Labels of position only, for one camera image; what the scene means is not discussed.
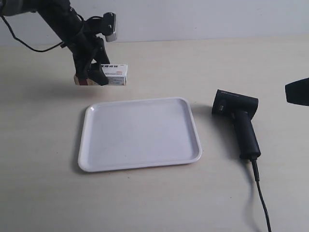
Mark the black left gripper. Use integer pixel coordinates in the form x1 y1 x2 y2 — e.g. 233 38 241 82
63 34 110 86

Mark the white red medicine box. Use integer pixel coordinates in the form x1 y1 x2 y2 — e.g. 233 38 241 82
74 64 128 86

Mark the black handheld barcode scanner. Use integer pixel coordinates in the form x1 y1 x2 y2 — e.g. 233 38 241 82
212 89 261 160

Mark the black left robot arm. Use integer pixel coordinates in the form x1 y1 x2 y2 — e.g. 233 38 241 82
0 0 116 86

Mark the white plastic tray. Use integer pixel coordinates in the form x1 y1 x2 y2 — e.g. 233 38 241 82
78 97 202 173

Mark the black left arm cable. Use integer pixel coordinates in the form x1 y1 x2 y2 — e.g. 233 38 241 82
0 14 66 53

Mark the black scanner cable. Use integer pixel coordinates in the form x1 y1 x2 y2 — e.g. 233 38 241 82
250 157 272 232

